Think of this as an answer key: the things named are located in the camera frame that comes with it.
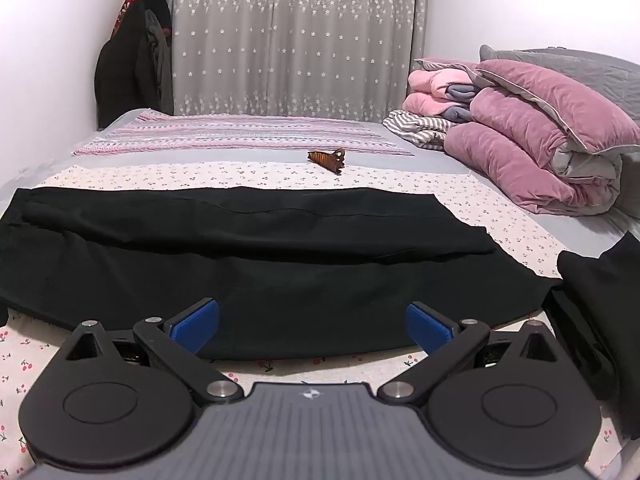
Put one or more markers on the pink striped blanket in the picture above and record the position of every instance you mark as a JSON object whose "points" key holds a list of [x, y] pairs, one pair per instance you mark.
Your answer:
{"points": [[240, 132]]}

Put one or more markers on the folded black cloth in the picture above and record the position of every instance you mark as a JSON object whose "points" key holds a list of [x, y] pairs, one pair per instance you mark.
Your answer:
{"points": [[600, 300]]}

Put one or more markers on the grey white striped cloth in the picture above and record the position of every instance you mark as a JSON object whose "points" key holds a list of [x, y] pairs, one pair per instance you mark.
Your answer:
{"points": [[417, 127]]}

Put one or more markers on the brown hair claw clip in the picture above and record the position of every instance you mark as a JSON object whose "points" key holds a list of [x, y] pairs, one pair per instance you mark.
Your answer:
{"points": [[327, 158]]}

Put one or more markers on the hanging grey garment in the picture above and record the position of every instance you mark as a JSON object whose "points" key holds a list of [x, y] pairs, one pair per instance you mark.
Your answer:
{"points": [[159, 55]]}

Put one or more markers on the grey bed cover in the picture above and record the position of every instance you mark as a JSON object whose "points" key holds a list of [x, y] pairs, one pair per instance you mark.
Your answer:
{"points": [[440, 167]]}

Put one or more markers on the grey star print curtain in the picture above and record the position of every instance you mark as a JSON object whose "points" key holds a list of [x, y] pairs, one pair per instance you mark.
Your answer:
{"points": [[295, 40]]}

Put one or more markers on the folded mauve velvet quilt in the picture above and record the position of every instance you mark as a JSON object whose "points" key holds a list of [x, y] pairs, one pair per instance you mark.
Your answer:
{"points": [[520, 130]]}

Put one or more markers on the black pants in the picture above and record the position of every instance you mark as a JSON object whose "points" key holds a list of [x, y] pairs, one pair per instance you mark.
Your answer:
{"points": [[250, 270]]}

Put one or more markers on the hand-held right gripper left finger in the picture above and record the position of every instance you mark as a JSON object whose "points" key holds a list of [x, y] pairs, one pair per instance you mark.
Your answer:
{"points": [[196, 327]]}

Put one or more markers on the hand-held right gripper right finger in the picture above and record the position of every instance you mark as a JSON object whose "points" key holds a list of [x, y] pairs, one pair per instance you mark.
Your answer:
{"points": [[427, 327]]}

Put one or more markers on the folded pink blanket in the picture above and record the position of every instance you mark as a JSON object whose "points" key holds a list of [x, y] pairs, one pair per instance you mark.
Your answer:
{"points": [[432, 87]]}

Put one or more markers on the grey pillow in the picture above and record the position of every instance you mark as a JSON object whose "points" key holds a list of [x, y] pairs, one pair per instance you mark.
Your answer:
{"points": [[575, 62]]}

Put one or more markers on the hanging red patterned garment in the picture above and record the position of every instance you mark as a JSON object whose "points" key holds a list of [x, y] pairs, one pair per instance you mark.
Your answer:
{"points": [[125, 10]]}

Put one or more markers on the hanging black coat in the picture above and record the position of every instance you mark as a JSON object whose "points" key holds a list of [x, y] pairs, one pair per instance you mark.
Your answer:
{"points": [[120, 75]]}

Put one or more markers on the cherry print bed sheet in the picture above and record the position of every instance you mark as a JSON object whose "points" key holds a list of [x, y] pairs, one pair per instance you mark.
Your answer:
{"points": [[350, 175]]}

